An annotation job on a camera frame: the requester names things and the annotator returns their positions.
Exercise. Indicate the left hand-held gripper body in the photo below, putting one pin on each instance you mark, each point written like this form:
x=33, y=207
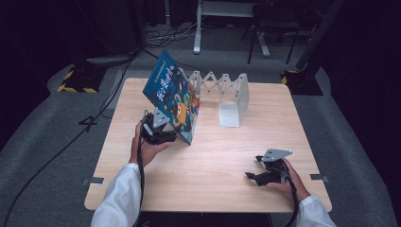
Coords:
x=154, y=126

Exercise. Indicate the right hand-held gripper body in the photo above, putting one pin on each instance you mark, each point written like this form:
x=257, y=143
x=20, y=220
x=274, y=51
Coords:
x=275, y=168

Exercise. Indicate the blue cartoon picture book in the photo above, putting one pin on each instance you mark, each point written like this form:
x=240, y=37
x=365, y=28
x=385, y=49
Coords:
x=171, y=94

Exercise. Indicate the white expandable book stand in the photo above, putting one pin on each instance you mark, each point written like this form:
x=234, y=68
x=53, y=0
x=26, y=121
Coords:
x=231, y=97

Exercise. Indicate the person's right hand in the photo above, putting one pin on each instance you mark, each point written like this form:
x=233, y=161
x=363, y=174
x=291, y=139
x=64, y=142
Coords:
x=291, y=186

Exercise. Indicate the person's left hand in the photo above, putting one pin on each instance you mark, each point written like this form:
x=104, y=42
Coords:
x=147, y=150

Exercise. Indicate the grey tape mark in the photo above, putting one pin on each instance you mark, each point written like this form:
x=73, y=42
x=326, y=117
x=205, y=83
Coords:
x=94, y=180
x=319, y=177

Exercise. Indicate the black yellow striped stand base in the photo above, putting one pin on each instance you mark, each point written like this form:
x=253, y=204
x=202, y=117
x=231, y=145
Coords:
x=82, y=80
x=302, y=83

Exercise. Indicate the black chair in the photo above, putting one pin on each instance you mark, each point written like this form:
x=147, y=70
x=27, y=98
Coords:
x=271, y=28

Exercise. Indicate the dark slanted stand pole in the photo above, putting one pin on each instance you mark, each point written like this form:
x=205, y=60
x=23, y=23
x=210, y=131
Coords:
x=318, y=34

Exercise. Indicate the white desk frame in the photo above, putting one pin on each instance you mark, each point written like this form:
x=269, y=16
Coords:
x=197, y=31

